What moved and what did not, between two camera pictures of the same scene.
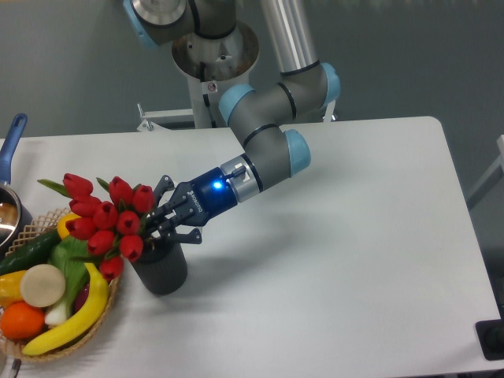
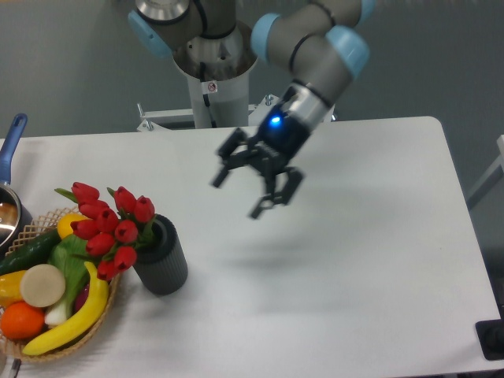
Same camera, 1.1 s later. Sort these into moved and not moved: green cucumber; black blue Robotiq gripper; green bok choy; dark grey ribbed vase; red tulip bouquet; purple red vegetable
Moved: black blue Robotiq gripper; red tulip bouquet
Not moved: green bok choy; purple red vegetable; green cucumber; dark grey ribbed vase
